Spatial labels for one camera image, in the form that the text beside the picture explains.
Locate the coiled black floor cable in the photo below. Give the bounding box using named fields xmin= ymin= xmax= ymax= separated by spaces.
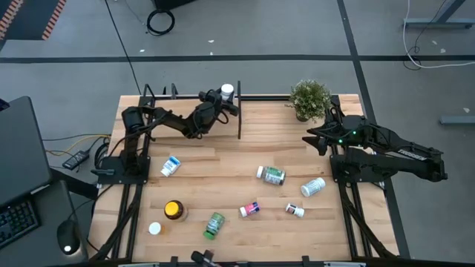
xmin=146 ymin=9 xmax=176 ymax=37

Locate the black power adapter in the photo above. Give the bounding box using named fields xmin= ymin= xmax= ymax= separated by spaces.
xmin=62 ymin=150 xmax=91 ymax=171

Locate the black equipment base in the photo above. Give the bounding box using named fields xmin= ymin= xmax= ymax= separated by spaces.
xmin=151 ymin=0 xmax=197 ymax=11

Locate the thin black floor cable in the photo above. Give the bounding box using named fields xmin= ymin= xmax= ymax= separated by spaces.
xmin=403 ymin=0 xmax=450 ymax=71

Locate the dark grey monitor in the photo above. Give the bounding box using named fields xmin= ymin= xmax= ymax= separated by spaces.
xmin=0 ymin=96 xmax=52 ymax=207

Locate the white floor cable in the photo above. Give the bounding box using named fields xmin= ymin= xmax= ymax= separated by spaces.
xmin=402 ymin=0 xmax=475 ymax=70

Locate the clear bottle with green label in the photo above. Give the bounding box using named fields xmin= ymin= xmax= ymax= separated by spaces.
xmin=255 ymin=165 xmax=286 ymax=186

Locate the small orange bottle white cap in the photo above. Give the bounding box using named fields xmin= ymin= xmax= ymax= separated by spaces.
xmin=148 ymin=221 xmax=164 ymax=237

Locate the black aluminium rig frame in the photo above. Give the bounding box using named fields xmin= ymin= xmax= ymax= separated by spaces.
xmin=87 ymin=94 xmax=400 ymax=267

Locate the potted green plant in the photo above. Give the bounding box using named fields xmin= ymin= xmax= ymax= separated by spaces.
xmin=284 ymin=79 xmax=333 ymax=123

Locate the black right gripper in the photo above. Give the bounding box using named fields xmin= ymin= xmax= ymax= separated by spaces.
xmin=302 ymin=124 xmax=350 ymax=156

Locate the wooden shelf with black frame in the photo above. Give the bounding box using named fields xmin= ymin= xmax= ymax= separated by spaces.
xmin=131 ymin=80 xmax=243 ymax=156

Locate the grey metal table foot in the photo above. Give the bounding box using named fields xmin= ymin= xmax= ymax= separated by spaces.
xmin=403 ymin=0 xmax=475 ymax=30

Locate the green bottle with green cap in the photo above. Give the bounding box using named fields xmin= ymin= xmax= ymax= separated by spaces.
xmin=203 ymin=211 xmax=226 ymax=240

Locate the yellow cable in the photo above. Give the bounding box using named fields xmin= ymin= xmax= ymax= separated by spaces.
xmin=44 ymin=135 xmax=112 ymax=156

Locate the black backlit keyboard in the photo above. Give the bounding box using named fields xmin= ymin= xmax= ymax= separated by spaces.
xmin=0 ymin=200 xmax=41 ymax=250

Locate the black computer mouse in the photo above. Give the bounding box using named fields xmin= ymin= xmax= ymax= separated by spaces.
xmin=56 ymin=219 xmax=82 ymax=256

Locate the grey metal floor bar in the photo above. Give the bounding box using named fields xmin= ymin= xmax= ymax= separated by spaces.
xmin=439 ymin=116 xmax=475 ymax=125

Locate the long black floor cable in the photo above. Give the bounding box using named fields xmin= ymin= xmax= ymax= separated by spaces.
xmin=105 ymin=0 xmax=144 ymax=96

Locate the amber bottle with yellow cap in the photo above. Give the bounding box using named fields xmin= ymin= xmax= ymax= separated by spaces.
xmin=163 ymin=200 xmax=186 ymax=223

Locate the dark grey desk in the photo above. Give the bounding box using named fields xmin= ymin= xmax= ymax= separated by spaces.
xmin=0 ymin=180 xmax=89 ymax=267

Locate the white bottle with blue label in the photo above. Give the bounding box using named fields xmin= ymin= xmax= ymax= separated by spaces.
xmin=160 ymin=155 xmax=182 ymax=178

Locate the black blurry handheld object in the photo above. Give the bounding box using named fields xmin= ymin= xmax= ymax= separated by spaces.
xmin=190 ymin=249 xmax=220 ymax=267

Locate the orange striped floor mat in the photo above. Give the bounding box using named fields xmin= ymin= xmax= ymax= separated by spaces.
xmin=0 ymin=0 xmax=68 ymax=41

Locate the white bottle with grey label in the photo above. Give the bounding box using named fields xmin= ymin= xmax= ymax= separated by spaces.
xmin=300 ymin=177 xmax=327 ymax=198

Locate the white bottle with maroon label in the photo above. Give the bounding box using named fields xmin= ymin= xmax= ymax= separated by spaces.
xmin=220 ymin=83 xmax=235 ymax=102

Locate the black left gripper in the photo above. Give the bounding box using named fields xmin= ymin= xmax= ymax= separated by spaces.
xmin=199 ymin=88 xmax=240 ymax=117

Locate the small white bottle red label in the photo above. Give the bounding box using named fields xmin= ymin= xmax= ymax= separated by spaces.
xmin=284 ymin=202 xmax=306 ymax=218

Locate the pink bottle with white cap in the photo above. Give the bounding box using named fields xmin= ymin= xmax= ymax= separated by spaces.
xmin=239 ymin=202 xmax=261 ymax=218

